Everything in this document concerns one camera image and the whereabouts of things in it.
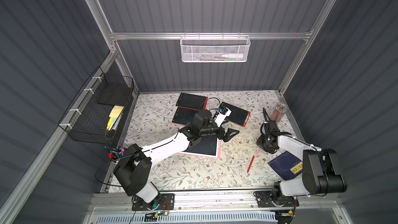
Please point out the white wire mesh basket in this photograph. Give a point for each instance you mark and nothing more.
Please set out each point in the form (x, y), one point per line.
(209, 48)

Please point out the clear cup of pencils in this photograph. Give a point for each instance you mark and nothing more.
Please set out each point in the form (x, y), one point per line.
(279, 111)

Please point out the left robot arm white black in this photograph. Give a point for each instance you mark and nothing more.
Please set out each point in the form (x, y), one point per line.
(133, 169)

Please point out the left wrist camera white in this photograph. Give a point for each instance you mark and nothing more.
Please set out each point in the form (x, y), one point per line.
(221, 114)

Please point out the white marker in basket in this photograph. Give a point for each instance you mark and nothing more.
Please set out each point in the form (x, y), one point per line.
(233, 56)

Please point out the black pad in basket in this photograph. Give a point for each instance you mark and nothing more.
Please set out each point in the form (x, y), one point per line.
(115, 95)

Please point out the red tablet front with scribbles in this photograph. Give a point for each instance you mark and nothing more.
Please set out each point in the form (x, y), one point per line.
(183, 116)

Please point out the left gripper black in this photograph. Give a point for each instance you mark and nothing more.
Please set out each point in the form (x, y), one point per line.
(222, 133)

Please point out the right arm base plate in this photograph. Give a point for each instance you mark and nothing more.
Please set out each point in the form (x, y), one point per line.
(264, 198)

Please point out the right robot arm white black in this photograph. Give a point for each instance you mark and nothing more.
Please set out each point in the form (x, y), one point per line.
(321, 173)

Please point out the pink white writing tablet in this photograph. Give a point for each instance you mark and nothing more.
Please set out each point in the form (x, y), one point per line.
(209, 146)

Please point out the yellow sticky notes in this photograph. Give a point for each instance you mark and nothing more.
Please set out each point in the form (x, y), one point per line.
(113, 116)

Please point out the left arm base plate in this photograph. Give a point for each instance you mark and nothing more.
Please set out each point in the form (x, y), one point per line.
(164, 202)

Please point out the pink pen cup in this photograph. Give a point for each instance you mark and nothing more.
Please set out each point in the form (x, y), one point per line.
(115, 154)

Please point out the red stylus diagonal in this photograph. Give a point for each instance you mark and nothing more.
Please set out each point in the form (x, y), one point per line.
(250, 165)

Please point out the black wire wall basket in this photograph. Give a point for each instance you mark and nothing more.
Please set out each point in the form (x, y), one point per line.
(86, 120)

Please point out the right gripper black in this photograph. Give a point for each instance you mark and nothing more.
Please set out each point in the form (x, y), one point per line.
(266, 143)

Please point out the dark blue notebook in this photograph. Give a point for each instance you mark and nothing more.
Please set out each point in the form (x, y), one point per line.
(287, 166)

